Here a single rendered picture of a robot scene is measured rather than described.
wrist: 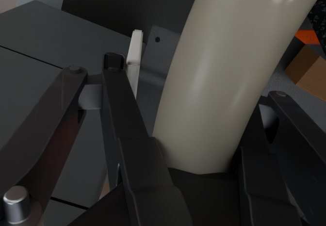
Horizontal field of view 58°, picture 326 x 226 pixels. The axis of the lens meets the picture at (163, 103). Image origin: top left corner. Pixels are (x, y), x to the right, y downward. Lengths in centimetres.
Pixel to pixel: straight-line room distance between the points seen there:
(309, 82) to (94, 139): 73
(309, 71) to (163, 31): 48
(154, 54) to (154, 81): 10
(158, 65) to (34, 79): 54
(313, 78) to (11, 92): 85
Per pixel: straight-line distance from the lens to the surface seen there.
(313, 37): 53
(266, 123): 17
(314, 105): 124
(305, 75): 103
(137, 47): 18
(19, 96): 58
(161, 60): 106
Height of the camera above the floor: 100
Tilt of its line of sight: 61 degrees down
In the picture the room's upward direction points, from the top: 175 degrees counter-clockwise
